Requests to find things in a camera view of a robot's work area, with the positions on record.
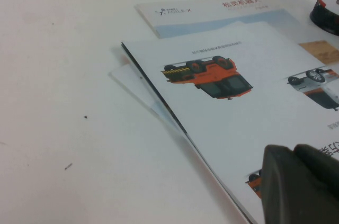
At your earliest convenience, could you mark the AgileX brochure with red title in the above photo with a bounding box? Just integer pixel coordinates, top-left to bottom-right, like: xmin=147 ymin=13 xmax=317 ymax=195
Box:
xmin=133 ymin=0 xmax=339 ymax=65

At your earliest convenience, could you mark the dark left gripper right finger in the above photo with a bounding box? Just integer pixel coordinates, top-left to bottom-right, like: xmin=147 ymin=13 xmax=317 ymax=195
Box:
xmin=293 ymin=143 xmax=339 ymax=196

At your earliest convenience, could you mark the plain white paper sheet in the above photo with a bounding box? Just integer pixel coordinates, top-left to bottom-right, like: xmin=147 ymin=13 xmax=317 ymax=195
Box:
xmin=108 ymin=64 xmax=186 ymax=138

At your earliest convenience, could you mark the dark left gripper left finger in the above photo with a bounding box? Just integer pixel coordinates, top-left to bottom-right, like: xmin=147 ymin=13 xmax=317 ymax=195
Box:
xmin=260 ymin=144 xmax=339 ymax=224

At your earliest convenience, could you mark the brochure with orange vehicle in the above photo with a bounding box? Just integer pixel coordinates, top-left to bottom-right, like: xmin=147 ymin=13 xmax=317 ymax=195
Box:
xmin=120 ymin=21 xmax=339 ymax=224

